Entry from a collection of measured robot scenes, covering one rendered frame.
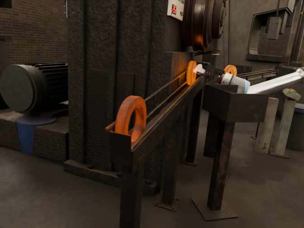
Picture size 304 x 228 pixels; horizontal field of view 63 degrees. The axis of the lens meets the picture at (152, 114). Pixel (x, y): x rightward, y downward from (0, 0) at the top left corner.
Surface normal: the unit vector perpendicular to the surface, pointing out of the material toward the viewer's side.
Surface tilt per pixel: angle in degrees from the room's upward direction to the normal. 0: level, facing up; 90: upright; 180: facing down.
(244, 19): 90
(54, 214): 0
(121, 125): 79
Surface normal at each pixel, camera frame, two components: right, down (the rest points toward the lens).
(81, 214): 0.07, -0.96
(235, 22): -0.57, 0.18
